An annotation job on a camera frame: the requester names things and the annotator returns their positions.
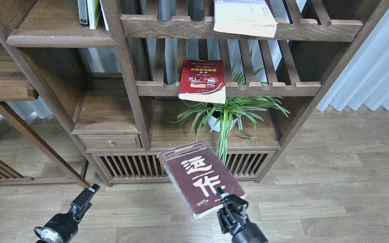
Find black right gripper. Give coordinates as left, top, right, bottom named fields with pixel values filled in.
left=215, top=187, right=268, bottom=243

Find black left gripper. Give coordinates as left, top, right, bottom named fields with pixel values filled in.
left=34, top=184, right=100, bottom=243

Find dark red Chinese book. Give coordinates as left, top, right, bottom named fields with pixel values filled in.
left=157, top=141, right=246, bottom=219

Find brass drawer knob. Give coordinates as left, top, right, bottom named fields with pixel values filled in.
left=108, top=140, right=115, bottom=148

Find white plant pot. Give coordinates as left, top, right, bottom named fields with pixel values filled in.
left=208, top=112, right=238, bottom=132

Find dark wooden bookshelf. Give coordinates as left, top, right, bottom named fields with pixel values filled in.
left=0, top=0, right=389, bottom=186

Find spider plant leaves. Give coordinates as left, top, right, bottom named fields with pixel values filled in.
left=170, top=59, right=290, bottom=166

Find red paperback book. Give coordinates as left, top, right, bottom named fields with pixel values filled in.
left=178, top=59, right=226, bottom=104

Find white open book top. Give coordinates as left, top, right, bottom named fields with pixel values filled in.
left=213, top=0, right=277, bottom=37

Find dark spine upright book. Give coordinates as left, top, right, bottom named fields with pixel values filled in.
left=78, top=0, right=88, bottom=28

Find white curtain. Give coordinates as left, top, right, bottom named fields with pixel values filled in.
left=317, top=9, right=389, bottom=112

